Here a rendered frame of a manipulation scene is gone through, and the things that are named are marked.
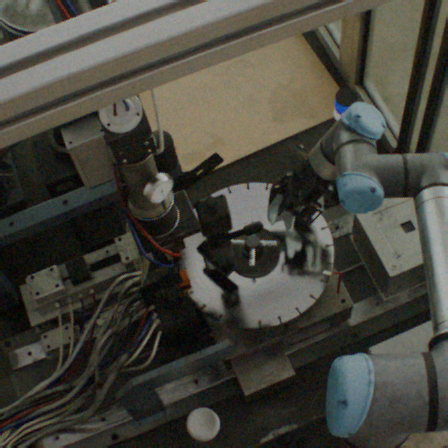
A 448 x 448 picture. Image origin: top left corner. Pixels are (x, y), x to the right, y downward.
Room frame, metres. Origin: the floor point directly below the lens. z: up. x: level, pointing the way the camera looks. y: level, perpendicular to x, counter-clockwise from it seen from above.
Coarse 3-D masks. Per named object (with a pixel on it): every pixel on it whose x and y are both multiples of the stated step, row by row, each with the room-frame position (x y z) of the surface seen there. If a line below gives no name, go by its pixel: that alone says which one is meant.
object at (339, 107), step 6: (342, 90) 0.90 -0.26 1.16; (348, 90) 0.89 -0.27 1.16; (336, 96) 0.88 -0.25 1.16; (342, 96) 0.88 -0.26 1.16; (348, 96) 0.88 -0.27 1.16; (354, 96) 0.88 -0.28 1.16; (336, 102) 0.87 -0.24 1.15; (342, 102) 0.87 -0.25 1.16; (348, 102) 0.87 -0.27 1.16; (354, 102) 0.86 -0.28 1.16; (336, 108) 0.87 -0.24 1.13; (342, 108) 0.86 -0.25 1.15
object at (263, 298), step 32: (224, 192) 0.83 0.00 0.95; (256, 192) 0.82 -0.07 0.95; (320, 224) 0.72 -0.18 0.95; (192, 256) 0.69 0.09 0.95; (288, 256) 0.66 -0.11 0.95; (320, 256) 0.64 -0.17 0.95; (192, 288) 0.62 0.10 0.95; (224, 288) 0.61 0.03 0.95; (256, 288) 0.60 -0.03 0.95; (288, 288) 0.59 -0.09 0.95; (320, 288) 0.57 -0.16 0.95; (224, 320) 0.54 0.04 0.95; (256, 320) 0.53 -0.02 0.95; (288, 320) 0.52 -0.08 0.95
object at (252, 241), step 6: (252, 222) 0.72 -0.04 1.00; (234, 240) 0.69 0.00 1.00; (240, 240) 0.69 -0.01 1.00; (246, 240) 0.68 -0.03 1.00; (252, 240) 0.68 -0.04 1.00; (258, 240) 0.68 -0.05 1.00; (264, 240) 0.68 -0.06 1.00; (246, 246) 0.67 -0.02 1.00; (252, 246) 0.67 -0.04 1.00; (258, 246) 0.67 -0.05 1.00; (252, 252) 0.66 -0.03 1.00; (252, 258) 0.64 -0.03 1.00; (252, 264) 0.63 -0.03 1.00
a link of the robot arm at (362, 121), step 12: (348, 108) 0.76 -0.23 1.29; (360, 108) 0.75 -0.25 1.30; (372, 108) 0.76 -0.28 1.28; (348, 120) 0.74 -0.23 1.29; (360, 120) 0.73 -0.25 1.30; (372, 120) 0.73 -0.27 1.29; (384, 120) 0.74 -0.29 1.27; (336, 132) 0.73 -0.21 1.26; (348, 132) 0.72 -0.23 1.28; (360, 132) 0.71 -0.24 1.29; (372, 132) 0.71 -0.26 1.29; (324, 144) 0.74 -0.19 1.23; (336, 144) 0.71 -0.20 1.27; (324, 156) 0.72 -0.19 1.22
